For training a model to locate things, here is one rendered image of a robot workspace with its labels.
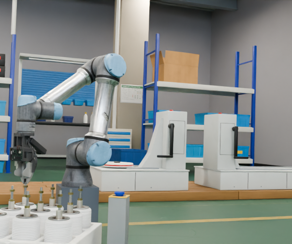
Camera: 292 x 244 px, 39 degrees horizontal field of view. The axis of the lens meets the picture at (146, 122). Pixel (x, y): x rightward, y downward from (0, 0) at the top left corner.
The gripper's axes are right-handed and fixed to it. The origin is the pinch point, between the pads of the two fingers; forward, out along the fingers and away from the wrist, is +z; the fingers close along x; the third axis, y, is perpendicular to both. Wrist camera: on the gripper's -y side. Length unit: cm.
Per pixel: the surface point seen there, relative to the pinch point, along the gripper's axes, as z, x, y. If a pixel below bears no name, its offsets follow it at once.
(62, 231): 13.2, 32.6, 20.8
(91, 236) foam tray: 18.7, 32.4, 0.8
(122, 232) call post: 16.7, 43.8, -2.3
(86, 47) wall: -233, -407, -709
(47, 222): 10.5, 27.5, 22.4
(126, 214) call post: 9.9, 44.7, -3.7
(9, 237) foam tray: 17.0, 13.0, 24.2
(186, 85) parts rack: -106, -87, -496
